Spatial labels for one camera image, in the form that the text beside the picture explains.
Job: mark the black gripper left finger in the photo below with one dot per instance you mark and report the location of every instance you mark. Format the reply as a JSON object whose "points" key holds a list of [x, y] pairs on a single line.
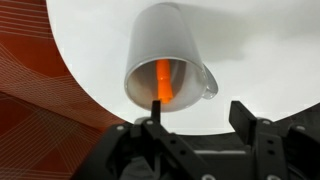
{"points": [[156, 113]]}

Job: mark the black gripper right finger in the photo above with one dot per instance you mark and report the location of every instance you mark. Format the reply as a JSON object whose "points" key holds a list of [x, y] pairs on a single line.
{"points": [[245, 123]]}

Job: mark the orange marker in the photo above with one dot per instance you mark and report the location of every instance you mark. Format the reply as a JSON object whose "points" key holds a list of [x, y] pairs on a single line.
{"points": [[164, 80]]}

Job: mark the white ceramic mug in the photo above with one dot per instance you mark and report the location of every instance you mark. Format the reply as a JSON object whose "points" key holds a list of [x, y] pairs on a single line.
{"points": [[160, 36]]}

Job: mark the orange patterned corner sofa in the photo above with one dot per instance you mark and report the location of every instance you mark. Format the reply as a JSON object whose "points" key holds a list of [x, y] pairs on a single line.
{"points": [[33, 116]]}

